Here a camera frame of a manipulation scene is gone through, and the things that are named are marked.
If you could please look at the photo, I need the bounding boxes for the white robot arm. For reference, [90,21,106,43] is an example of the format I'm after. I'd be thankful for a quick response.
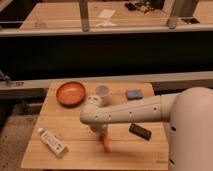
[80,87,213,171]

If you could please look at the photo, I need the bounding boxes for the black cables and devices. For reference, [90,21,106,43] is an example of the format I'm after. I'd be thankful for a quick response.
[124,0,165,14]

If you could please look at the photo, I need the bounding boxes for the orange red pepper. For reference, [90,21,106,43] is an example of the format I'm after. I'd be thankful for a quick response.
[101,132,110,152]

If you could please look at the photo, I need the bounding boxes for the white tube with label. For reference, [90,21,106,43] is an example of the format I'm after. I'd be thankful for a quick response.
[37,128,68,158]

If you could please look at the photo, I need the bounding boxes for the grey metal post left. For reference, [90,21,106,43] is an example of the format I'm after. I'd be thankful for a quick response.
[79,0,90,32]

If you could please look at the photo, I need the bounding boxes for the white paper sheet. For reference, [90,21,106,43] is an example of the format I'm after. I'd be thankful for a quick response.
[98,9,115,19]

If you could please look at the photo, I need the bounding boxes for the black rectangular block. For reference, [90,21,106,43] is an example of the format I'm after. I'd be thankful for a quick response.
[129,124,152,140]

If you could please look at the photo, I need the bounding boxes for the metal clamp at left edge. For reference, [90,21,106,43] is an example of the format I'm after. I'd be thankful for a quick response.
[0,70,13,87]

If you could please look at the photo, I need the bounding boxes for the grey metal post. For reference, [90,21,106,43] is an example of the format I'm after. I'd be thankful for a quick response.
[167,0,185,29]
[79,0,90,32]

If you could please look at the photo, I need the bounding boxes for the blue sponge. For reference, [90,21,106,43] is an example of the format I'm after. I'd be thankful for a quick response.
[126,89,143,100]

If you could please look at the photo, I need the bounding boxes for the translucent plastic cup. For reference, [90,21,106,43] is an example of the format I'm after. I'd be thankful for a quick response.
[95,85,110,104]

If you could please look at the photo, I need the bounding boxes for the orange bowl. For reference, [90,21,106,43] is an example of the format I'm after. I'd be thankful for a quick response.
[56,82,86,107]

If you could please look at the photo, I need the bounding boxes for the grey metal post right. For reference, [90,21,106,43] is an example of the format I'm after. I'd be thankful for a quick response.
[167,0,185,29]

